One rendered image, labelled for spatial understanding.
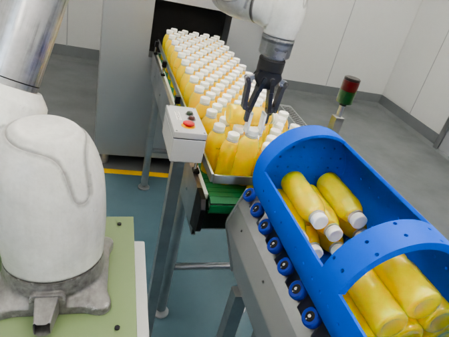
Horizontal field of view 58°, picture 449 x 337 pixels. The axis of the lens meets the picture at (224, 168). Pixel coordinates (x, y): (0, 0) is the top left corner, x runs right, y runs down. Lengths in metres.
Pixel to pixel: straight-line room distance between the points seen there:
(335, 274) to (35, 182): 0.51
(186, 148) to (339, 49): 4.88
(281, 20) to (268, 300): 0.70
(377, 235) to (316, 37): 5.08
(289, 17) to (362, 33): 4.95
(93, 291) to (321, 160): 0.72
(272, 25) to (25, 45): 0.62
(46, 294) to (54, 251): 0.08
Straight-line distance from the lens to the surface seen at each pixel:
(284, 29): 1.12
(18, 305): 0.70
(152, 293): 1.70
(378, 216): 1.10
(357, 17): 5.94
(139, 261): 0.87
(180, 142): 1.20
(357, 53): 6.09
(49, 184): 0.58
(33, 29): 0.75
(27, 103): 0.75
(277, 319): 1.01
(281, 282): 1.02
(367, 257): 0.75
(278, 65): 1.15
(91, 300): 0.69
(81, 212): 0.61
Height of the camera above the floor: 1.60
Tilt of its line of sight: 29 degrees down
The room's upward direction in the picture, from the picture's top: 14 degrees clockwise
